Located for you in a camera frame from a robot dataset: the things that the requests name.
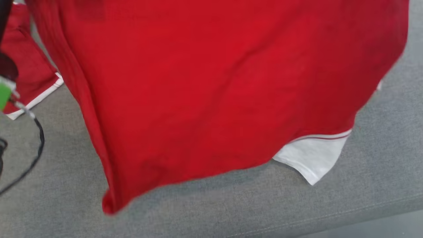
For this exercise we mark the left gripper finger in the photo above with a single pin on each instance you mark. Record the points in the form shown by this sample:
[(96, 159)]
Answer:
[(4, 16)]

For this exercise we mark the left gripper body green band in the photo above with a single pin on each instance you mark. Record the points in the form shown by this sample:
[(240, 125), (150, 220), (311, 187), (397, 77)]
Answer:
[(6, 96)]

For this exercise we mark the red jersey with white hem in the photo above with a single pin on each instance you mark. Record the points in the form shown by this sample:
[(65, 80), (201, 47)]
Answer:
[(214, 82)]

